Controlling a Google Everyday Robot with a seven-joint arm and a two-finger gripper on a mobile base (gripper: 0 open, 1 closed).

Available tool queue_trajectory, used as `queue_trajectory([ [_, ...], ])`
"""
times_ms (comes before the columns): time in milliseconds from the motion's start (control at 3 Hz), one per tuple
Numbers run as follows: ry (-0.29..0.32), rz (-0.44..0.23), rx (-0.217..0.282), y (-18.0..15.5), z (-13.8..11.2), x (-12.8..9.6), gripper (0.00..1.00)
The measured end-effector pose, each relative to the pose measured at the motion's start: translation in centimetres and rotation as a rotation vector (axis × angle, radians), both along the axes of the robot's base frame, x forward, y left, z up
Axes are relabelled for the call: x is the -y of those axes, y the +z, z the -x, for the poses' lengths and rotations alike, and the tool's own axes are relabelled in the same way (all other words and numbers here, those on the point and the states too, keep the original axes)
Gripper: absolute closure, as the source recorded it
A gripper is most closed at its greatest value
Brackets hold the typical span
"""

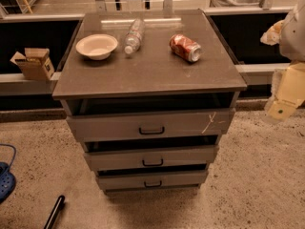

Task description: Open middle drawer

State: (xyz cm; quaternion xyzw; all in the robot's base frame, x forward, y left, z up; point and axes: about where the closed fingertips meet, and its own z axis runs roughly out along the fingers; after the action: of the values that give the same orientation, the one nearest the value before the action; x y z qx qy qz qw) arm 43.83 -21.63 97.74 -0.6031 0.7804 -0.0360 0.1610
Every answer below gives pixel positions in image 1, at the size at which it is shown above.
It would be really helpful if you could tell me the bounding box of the grey bottom drawer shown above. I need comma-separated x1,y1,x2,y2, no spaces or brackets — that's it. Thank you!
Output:
96,170,207,191

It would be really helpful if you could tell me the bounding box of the grey top drawer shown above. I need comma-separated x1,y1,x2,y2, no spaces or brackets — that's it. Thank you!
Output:
67,109,235,142

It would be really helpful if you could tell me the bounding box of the open cardboard box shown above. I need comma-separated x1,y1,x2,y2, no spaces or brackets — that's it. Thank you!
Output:
10,48,54,81

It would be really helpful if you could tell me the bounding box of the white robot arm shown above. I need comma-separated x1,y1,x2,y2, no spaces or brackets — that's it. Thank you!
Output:
260,0,305,124

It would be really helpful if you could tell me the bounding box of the grey drawer cabinet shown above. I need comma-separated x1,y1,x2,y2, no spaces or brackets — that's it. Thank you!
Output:
53,10,246,179

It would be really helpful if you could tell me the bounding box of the clear plastic water bottle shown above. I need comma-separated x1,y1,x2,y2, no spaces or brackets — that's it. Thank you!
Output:
124,18,145,55

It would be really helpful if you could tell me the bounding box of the red crushed soda can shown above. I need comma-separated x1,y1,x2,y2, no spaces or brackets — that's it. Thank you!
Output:
170,34,202,63

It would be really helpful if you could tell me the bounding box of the white paper bowl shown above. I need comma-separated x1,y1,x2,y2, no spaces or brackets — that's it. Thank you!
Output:
75,34,118,60

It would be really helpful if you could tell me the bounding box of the blue device with cable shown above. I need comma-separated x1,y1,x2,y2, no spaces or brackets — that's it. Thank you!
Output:
0,143,16,203

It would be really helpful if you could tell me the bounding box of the black cylindrical bar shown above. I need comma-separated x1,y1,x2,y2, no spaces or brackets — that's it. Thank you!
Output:
44,195,65,229

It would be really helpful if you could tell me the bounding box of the grey drawer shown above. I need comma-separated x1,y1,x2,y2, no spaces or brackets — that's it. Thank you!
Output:
96,170,207,191
84,145,216,172
67,109,235,142

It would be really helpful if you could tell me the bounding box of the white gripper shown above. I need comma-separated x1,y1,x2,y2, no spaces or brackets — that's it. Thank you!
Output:
260,20,305,122

